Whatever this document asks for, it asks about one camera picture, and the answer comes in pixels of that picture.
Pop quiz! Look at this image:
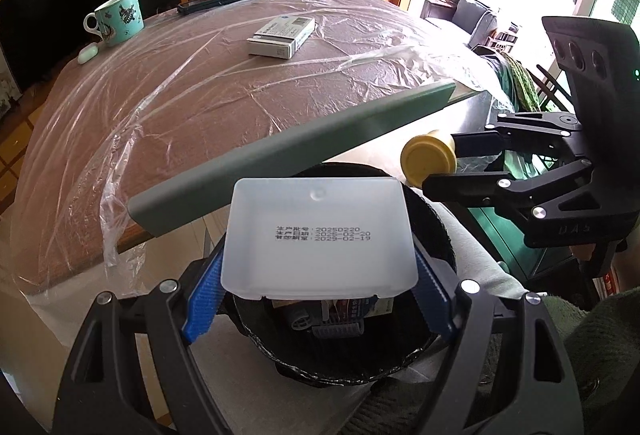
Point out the clear plastic table cover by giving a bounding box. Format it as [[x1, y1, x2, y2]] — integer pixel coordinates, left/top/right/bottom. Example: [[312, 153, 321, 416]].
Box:
[[15, 0, 516, 276]]

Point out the teal patterned mug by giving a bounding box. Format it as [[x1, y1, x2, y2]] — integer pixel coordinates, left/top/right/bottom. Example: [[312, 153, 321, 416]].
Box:
[[82, 0, 146, 48]]

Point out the dark green leather chair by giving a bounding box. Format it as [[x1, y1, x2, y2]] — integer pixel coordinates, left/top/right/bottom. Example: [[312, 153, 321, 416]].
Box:
[[465, 150, 576, 276]]

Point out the translucent white plastic case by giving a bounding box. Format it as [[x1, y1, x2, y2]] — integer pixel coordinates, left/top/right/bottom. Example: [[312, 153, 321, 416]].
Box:
[[220, 178, 420, 301]]

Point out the green knitted cloth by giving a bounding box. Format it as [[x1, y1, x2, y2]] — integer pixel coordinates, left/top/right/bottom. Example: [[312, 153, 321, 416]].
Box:
[[492, 50, 543, 113]]

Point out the person's grey trouser leg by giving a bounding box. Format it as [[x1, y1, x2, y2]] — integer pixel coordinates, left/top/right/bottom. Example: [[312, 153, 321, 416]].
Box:
[[440, 210, 531, 306]]

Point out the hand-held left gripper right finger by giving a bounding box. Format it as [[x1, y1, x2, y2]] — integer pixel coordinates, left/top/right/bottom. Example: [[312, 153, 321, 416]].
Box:
[[400, 245, 586, 435]]

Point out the long white medicine carton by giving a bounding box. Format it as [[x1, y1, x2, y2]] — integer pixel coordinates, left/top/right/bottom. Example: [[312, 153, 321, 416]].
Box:
[[247, 15, 317, 60]]

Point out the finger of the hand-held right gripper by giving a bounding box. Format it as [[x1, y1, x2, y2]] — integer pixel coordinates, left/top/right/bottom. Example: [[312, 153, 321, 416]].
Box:
[[452, 111, 583, 159], [422, 155, 596, 221]]

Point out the grey chair backrest rail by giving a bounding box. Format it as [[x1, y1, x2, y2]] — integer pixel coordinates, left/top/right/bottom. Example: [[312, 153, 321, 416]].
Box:
[[127, 81, 457, 238]]

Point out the person's right hand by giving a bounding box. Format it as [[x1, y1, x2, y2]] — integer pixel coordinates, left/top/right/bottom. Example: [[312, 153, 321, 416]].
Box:
[[619, 239, 640, 292]]

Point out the grey sofa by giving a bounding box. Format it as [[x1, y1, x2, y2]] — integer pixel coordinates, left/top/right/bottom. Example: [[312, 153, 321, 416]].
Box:
[[420, 0, 521, 50]]

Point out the black lined trash bin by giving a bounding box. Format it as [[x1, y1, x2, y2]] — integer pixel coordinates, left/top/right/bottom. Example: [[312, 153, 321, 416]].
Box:
[[235, 162, 458, 388]]

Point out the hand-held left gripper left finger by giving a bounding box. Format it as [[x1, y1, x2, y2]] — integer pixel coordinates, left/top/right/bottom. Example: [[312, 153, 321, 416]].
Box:
[[52, 242, 236, 435]]

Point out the blue and white medicine box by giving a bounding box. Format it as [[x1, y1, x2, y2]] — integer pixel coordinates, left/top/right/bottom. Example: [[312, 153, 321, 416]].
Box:
[[330, 297, 396, 320]]

